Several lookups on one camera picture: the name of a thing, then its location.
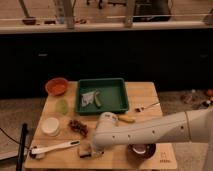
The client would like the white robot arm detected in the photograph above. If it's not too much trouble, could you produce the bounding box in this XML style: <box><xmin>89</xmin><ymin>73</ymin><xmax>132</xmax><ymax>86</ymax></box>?
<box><xmin>91</xmin><ymin>109</ymin><xmax>213</xmax><ymax>171</ymax></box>

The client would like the green cucumber piece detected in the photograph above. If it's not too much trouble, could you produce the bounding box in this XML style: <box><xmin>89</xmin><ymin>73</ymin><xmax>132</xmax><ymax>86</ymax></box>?
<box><xmin>94</xmin><ymin>91</ymin><xmax>102</xmax><ymax>108</ymax></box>

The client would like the green plastic tray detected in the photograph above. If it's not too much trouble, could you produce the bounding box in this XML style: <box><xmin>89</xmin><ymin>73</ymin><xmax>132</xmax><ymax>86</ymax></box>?
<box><xmin>75</xmin><ymin>78</ymin><xmax>129</xmax><ymax>115</ymax></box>

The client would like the crumpled white wrapper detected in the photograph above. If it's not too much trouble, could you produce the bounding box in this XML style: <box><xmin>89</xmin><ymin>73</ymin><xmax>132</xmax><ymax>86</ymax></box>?
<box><xmin>81</xmin><ymin>91</ymin><xmax>95</xmax><ymax>107</ymax></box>

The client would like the yellow banana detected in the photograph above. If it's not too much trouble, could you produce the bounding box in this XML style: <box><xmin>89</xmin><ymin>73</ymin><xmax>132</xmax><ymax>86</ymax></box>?
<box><xmin>118</xmin><ymin>115</ymin><xmax>135</xmax><ymax>123</ymax></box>

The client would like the orange bowl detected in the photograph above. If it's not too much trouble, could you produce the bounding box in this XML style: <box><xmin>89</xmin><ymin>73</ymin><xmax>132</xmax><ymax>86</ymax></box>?
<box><xmin>45</xmin><ymin>78</ymin><xmax>68</xmax><ymax>96</ymax></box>

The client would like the brown grape bunch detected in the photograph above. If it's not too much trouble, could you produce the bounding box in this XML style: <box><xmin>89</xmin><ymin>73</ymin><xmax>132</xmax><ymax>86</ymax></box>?
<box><xmin>69</xmin><ymin>120</ymin><xmax>88</xmax><ymax>137</ymax></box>

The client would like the white lidded container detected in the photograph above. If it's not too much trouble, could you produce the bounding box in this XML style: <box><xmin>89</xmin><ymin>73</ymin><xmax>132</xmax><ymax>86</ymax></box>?
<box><xmin>41</xmin><ymin>117</ymin><xmax>60</xmax><ymax>136</ymax></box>

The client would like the dark maroon bowl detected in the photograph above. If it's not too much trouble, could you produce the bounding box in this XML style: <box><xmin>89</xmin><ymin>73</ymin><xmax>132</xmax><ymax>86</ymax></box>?
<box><xmin>129</xmin><ymin>144</ymin><xmax>156</xmax><ymax>159</ymax></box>

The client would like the black stand pole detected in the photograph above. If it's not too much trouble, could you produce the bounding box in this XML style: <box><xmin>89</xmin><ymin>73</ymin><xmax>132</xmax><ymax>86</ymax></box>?
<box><xmin>16</xmin><ymin>123</ymin><xmax>28</xmax><ymax>171</ymax></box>

